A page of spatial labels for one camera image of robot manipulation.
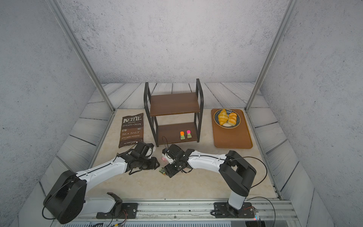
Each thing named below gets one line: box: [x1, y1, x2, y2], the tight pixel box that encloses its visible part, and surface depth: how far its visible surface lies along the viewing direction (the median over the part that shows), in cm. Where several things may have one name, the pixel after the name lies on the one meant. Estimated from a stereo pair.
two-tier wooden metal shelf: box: [143, 78, 204, 148], surface depth 96 cm
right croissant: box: [227, 112, 237, 127], surface depth 110 cm
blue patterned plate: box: [213, 108, 242, 130], surface depth 113 cm
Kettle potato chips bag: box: [118, 112, 144, 149], surface depth 107 cm
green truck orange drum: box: [180, 130, 186, 140], surface depth 100 cm
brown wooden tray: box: [211, 108, 253, 149], surface depth 106 cm
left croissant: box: [217, 108, 229, 126], surface depth 110 cm
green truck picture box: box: [158, 167, 166, 175], surface depth 87 cm
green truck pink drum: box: [186, 129, 192, 139], surface depth 100 cm
